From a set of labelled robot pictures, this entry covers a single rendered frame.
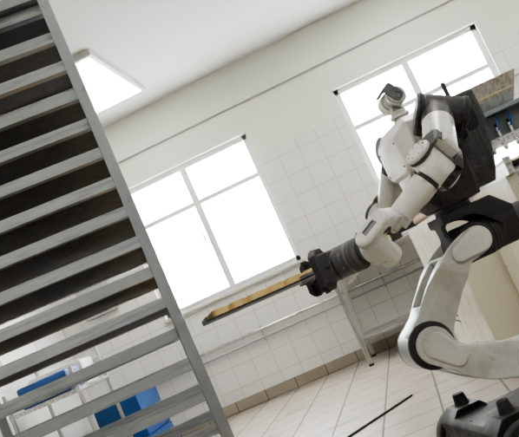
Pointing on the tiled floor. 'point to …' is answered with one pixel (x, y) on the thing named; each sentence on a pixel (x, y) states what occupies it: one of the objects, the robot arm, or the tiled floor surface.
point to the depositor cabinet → (480, 293)
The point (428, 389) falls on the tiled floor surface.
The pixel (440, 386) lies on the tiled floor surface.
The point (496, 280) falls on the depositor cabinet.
